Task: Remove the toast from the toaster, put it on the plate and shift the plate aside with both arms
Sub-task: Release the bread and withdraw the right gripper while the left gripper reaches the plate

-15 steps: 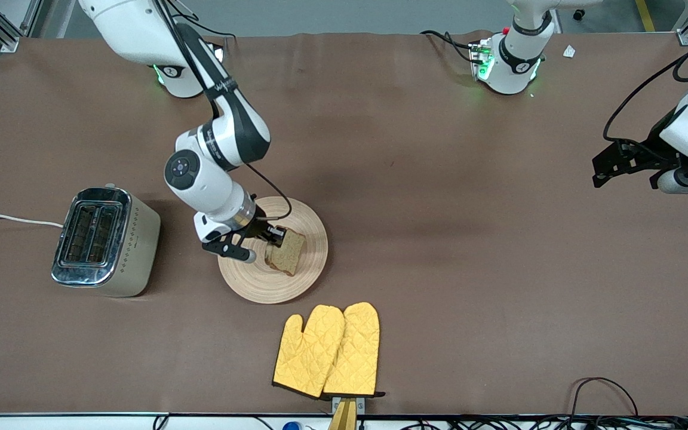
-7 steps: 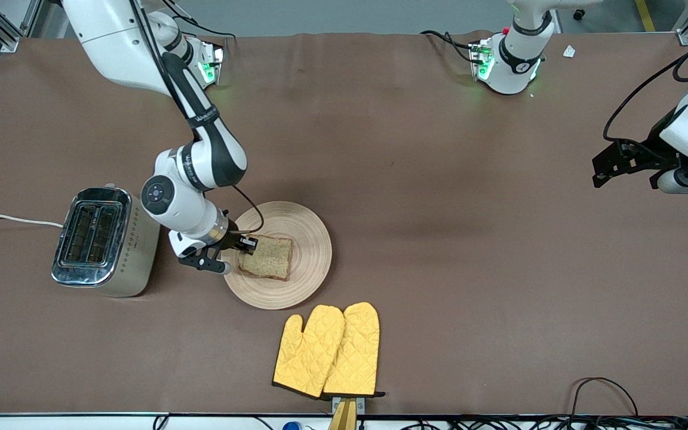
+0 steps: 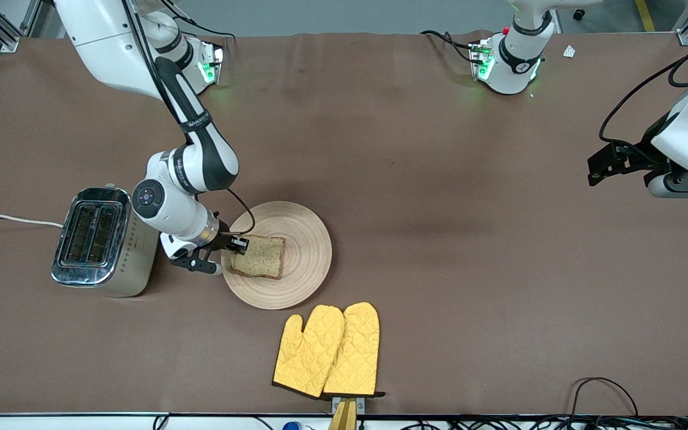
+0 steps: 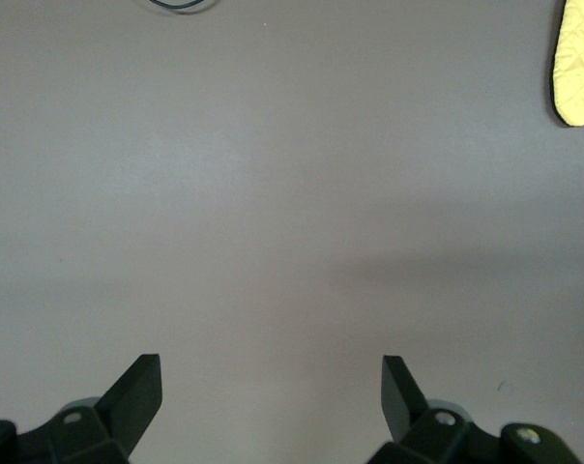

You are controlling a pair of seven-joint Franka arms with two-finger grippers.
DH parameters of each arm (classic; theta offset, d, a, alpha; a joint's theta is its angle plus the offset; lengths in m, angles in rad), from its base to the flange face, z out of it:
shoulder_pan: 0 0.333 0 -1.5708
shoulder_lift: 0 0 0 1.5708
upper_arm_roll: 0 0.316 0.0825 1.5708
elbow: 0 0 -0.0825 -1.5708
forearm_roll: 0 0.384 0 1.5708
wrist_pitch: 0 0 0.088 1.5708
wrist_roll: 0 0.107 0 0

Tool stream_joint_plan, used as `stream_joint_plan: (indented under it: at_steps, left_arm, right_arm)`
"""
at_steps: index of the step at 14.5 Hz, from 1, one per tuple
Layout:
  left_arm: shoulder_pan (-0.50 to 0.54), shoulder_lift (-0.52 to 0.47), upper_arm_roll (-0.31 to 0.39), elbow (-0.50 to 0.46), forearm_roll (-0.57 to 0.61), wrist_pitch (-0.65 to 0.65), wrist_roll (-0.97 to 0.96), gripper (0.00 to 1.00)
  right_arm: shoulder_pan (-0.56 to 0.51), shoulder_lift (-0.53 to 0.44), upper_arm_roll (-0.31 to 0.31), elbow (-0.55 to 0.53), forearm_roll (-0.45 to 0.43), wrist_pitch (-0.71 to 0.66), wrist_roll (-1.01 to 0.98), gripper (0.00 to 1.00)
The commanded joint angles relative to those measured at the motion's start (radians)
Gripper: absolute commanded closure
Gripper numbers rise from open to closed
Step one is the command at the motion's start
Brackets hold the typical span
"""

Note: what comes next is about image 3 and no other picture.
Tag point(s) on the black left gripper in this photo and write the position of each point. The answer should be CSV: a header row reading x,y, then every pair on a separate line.
x,y
638,152

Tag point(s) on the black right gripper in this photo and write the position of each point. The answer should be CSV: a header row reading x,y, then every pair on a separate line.
x,y
224,240

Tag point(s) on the brown toast slice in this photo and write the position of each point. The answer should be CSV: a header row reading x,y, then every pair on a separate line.
x,y
260,258

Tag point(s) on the round wooden plate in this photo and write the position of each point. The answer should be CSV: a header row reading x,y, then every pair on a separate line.
x,y
302,251

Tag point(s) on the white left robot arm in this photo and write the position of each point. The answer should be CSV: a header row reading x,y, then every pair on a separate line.
x,y
517,60

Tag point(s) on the beige chrome toaster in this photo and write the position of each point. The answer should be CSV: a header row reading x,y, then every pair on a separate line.
x,y
135,263

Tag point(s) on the small white paper scrap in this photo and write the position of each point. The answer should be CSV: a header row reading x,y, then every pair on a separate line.
x,y
569,51

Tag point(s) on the yellow quilted oven mitt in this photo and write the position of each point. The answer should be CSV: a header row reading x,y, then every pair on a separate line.
x,y
308,352
356,352

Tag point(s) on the black caster wheel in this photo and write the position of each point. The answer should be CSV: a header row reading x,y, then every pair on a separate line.
x,y
579,13

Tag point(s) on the brown table cover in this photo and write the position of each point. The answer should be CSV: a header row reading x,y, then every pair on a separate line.
x,y
439,149

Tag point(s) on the small blue object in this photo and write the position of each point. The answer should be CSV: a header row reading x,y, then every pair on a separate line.
x,y
291,426

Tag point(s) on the small metal bracket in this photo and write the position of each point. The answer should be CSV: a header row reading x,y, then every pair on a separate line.
x,y
361,405

